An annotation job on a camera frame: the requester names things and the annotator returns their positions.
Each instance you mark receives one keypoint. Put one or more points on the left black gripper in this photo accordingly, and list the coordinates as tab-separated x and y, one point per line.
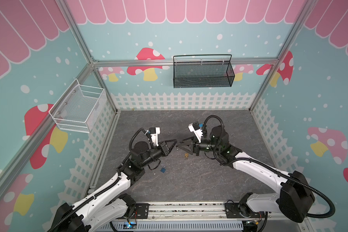
163	146

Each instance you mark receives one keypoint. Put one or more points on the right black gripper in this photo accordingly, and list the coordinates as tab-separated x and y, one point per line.
194	148

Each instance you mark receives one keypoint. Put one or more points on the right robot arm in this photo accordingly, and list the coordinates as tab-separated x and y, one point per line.
292	196

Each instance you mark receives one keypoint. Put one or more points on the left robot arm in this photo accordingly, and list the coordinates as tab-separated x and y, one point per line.
109	201

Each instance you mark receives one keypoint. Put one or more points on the small blue padlock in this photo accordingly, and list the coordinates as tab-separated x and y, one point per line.
163	169

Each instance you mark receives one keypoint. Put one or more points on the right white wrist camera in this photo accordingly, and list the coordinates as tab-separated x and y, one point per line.
196	128

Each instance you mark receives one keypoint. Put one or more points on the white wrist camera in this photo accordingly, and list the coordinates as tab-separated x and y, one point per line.
196	128
154	132

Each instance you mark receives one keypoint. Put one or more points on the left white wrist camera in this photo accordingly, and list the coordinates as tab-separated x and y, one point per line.
154	132

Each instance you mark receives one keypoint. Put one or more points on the black mesh wall basket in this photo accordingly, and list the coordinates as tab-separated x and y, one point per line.
203	71

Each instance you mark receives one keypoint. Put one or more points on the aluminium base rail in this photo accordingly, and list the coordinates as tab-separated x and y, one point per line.
185	210

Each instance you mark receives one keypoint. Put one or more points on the white vented cable duct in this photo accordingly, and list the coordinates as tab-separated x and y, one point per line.
179	226

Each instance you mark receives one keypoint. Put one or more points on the white mesh wall basket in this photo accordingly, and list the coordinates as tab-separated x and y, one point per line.
79	107

